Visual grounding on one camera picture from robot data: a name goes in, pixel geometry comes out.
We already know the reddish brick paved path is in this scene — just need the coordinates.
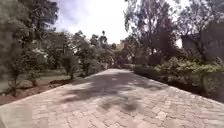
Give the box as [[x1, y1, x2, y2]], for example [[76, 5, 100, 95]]
[[0, 68, 224, 128]]

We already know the row of trees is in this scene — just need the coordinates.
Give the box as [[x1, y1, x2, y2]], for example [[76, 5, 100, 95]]
[[113, 0, 224, 68], [0, 0, 116, 98]]

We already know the green hedge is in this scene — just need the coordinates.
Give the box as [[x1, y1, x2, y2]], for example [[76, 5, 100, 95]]
[[132, 57, 224, 103]]

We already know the bare brown earth strip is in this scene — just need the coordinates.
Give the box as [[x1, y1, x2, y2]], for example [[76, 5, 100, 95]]
[[0, 78, 79, 107]]

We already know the building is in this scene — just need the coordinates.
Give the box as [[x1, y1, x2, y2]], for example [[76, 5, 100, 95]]
[[181, 18, 224, 64]]

